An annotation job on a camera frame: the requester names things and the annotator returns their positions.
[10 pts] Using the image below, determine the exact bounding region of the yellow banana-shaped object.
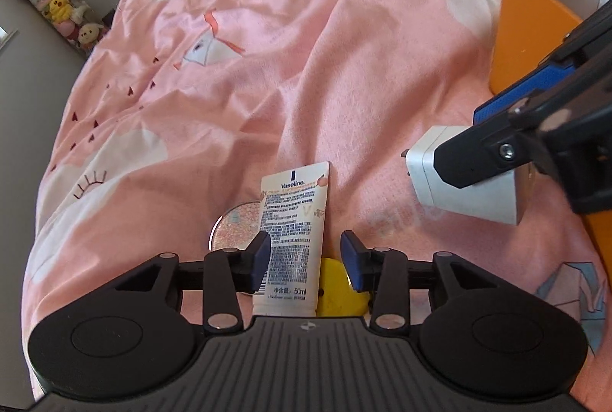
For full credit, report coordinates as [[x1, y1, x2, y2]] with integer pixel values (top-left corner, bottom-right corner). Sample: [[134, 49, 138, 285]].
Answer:
[[316, 257, 372, 318]]

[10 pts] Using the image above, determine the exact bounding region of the white charger plug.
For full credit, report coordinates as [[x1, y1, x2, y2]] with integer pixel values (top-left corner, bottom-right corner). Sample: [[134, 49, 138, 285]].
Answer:
[[400, 125, 532, 226]]

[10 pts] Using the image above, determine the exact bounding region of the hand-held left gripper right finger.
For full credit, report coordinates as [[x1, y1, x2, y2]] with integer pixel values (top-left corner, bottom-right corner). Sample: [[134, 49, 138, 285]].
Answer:
[[339, 229, 499, 331]]

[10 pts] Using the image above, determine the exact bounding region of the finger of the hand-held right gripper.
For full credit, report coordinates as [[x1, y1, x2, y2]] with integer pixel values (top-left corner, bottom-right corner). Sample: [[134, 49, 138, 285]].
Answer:
[[432, 58, 612, 214], [472, 0, 612, 127]]

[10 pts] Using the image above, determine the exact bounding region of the pink printed blanket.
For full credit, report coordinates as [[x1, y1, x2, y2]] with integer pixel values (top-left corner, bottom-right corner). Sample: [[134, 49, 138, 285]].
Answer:
[[21, 0, 612, 399]]

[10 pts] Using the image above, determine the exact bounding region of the round pink patterned compact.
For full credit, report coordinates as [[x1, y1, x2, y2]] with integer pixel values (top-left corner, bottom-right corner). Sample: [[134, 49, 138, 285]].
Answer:
[[209, 200, 263, 253]]

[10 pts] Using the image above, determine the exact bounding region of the white hand cream tube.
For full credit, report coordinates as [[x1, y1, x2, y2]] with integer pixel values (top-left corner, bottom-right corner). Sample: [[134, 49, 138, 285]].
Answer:
[[251, 160, 332, 318]]

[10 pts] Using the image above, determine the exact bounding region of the orange cardboard box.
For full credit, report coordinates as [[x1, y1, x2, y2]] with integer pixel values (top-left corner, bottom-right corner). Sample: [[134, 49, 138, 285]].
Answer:
[[488, 0, 612, 262]]

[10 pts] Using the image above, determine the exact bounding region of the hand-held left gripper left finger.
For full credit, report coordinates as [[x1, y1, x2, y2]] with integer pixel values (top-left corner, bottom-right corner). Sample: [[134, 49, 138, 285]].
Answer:
[[114, 230, 273, 333]]

